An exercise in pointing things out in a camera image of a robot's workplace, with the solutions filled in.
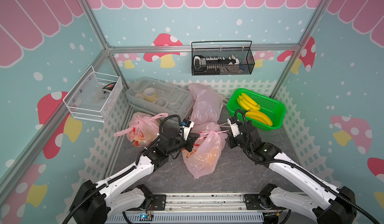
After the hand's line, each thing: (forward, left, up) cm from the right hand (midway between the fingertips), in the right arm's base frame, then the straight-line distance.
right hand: (227, 131), depth 78 cm
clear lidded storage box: (+28, +44, 0) cm, 52 cm away
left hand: (-4, +15, 0) cm, 16 cm away
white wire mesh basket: (+11, +68, +15) cm, 71 cm away
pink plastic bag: (-12, +12, -6) cm, 18 cm away
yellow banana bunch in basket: (+29, -23, -12) cm, 39 cm away
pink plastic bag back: (+18, +10, -2) cm, 21 cm away
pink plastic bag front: (+5, +48, -4) cm, 48 cm away
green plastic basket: (+28, -41, -17) cm, 53 cm away
